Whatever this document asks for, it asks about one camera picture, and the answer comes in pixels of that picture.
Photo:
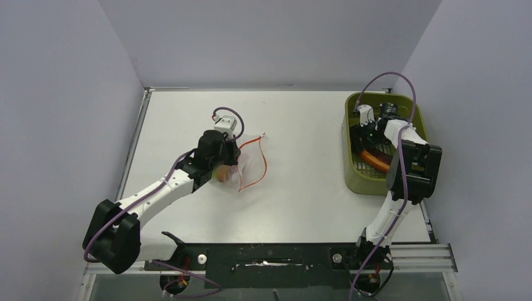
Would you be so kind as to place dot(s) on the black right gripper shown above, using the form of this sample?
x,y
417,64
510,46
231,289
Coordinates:
x,y
357,132

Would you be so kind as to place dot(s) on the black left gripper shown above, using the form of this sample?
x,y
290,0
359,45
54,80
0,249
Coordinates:
x,y
235,152

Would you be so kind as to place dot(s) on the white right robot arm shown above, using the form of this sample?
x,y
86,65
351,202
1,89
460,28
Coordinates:
x,y
391,144

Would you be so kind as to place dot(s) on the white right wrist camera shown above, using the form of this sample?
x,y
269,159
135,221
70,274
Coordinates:
x,y
366,115

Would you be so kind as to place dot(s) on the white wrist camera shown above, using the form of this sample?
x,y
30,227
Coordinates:
x,y
366,115
225,124

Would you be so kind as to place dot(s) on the olive green plastic tub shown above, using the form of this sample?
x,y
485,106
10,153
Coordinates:
x,y
359,176

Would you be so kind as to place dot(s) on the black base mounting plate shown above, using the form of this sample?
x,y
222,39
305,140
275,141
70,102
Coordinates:
x,y
283,265

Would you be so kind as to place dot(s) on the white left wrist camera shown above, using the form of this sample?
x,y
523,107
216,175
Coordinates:
x,y
225,124

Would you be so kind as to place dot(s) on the clear zip top bag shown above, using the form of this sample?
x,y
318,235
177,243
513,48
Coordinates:
x,y
252,165

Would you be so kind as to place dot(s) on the pink toy peach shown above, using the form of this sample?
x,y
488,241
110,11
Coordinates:
x,y
223,174

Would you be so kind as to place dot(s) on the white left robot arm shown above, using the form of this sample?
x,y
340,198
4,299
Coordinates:
x,y
114,236

